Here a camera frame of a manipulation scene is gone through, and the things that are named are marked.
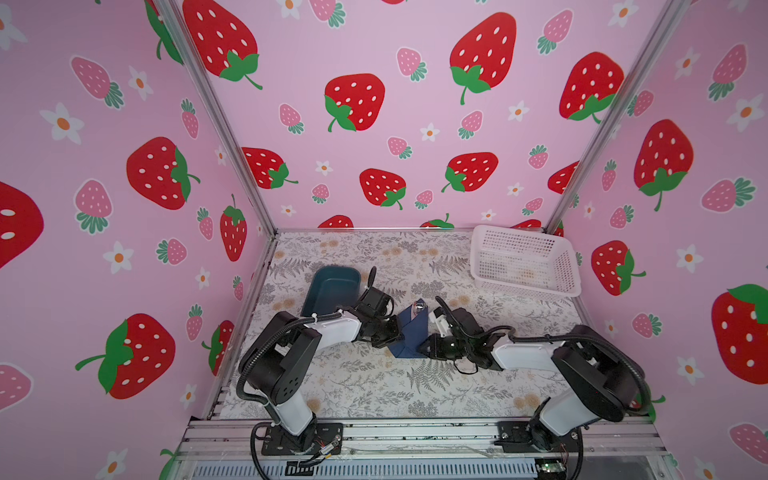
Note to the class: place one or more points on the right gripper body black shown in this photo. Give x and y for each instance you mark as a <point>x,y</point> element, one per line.
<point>446,348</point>

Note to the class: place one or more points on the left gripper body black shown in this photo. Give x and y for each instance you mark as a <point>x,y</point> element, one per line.
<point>385,331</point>

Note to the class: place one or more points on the blue paper napkin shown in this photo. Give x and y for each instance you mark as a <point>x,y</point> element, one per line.
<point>415,329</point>

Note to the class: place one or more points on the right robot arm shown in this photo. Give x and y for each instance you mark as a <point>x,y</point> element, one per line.
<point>603,383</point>

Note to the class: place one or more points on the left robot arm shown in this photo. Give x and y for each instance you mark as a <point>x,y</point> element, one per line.
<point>272,371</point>

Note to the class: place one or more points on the dark teal plastic bin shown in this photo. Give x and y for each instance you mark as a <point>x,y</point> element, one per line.
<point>332,287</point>

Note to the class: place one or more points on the white plastic basket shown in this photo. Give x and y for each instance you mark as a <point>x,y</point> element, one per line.
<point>524,263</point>

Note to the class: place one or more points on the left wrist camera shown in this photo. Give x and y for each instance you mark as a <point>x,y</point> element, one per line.
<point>375,303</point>

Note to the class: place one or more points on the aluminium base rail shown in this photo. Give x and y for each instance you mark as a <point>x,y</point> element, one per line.
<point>457,448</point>

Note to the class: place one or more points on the aluminium corner post left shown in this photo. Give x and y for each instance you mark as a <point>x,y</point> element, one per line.
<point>173,19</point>

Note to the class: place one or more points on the aluminium corner post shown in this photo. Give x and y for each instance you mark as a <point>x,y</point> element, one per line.
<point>173,19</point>
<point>659,35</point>

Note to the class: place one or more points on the aluminium corner post right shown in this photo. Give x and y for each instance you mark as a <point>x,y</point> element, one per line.
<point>659,35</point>

